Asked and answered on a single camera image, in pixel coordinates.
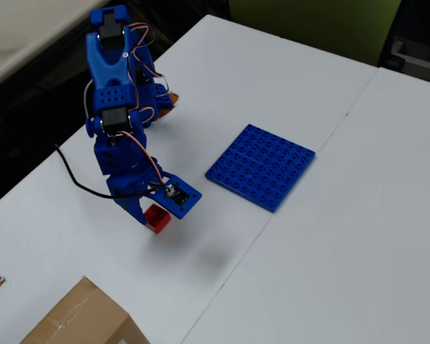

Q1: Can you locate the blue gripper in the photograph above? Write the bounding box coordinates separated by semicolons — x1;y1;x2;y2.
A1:
106;166;166;226

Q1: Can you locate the red 2x2 building block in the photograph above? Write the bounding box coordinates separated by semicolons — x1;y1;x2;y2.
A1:
144;203;172;235

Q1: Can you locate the brown cardboard box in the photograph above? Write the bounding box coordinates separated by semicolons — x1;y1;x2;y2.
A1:
19;276;151;344

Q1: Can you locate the blue 8x8 building plate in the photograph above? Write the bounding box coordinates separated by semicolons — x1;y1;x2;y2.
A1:
204;123;317;214

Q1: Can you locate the white side table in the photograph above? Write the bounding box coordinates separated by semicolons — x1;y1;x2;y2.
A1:
0;0;112;94

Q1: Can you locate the dark grey box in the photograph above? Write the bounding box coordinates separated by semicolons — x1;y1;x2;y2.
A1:
388;35;430;86

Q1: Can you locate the black cable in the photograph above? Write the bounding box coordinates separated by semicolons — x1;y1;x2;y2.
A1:
54;143;166;200

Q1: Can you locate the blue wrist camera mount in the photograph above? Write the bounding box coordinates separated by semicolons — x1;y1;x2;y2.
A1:
148;171;203;220

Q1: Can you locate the white cable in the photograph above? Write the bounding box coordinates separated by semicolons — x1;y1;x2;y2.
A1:
83;79;94;121

